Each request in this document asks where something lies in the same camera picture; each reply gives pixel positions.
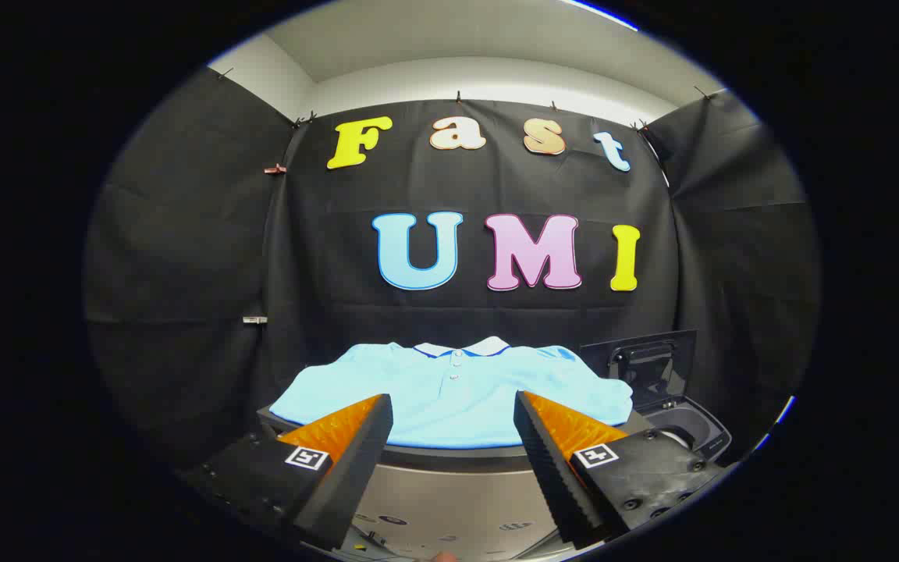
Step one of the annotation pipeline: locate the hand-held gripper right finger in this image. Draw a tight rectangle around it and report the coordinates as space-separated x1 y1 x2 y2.
513 390 731 547

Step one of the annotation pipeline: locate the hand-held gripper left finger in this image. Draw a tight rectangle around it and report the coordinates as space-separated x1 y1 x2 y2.
184 394 394 551

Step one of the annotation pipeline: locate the light blue polo shirt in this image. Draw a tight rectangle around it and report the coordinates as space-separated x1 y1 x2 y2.
268 336 634 450

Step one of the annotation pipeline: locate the dark washing machine lid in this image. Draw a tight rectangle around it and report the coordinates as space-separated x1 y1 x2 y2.
580 329 698 408

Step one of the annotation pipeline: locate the grey washing machine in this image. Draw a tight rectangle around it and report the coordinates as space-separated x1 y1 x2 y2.
635 393 733 463

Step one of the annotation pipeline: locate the black backdrop cloth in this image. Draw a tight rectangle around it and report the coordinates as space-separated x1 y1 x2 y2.
84 66 821 469

